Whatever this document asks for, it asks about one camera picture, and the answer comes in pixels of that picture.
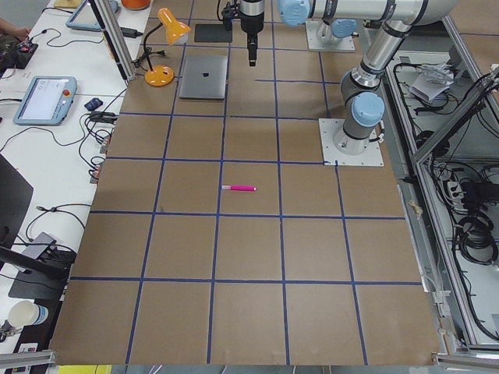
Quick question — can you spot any aluminium frame post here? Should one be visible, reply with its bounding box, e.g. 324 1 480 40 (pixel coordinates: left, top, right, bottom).
89 0 136 82

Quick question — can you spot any black power adapter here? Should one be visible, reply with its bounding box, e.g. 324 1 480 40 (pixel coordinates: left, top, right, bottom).
120 26 143 38

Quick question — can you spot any orange cylindrical container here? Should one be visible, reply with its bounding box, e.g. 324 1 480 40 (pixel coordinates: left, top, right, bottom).
122 0 151 11

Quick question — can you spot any small dark blue pouch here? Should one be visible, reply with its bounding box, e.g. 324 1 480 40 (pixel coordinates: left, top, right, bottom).
84 97 103 111

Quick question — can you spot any pink highlighter pen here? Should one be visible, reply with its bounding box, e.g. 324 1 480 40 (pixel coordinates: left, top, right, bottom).
221 185 257 192

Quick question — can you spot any black mousepad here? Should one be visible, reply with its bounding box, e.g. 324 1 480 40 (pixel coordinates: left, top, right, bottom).
194 23 232 43

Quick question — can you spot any grey usb hub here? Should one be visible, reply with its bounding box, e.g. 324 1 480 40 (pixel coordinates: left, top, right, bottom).
22 232 56 259

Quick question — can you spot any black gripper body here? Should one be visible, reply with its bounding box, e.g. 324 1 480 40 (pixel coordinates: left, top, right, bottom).
239 0 265 35

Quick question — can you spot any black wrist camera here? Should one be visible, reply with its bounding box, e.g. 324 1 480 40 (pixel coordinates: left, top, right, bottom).
221 2 238 31

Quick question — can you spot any white paper cup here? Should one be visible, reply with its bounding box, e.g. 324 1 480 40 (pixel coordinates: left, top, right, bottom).
8 300 49 328

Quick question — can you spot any person at desk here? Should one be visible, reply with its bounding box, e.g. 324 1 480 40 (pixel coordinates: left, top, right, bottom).
1 19 31 75

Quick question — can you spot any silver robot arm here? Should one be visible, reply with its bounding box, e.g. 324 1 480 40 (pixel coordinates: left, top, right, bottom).
278 0 457 156
317 19 357 44

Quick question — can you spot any lamp power cable plug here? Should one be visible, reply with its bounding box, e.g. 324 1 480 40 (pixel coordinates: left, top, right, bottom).
133 47 166 71

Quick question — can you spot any black monitor stand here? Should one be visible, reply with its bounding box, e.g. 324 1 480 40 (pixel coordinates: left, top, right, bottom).
1 157 76 300

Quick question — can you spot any orange desk lamp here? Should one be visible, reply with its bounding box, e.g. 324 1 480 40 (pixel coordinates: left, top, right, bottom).
142 7 192 88

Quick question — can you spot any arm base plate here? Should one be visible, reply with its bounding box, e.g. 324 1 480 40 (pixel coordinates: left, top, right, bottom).
306 19 357 53
318 118 384 167

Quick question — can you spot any grey closed laptop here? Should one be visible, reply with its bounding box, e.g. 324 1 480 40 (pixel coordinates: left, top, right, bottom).
179 55 228 101

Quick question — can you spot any blue teach pendant tablet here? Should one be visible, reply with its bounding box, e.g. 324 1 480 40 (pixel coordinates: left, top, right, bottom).
13 76 77 126

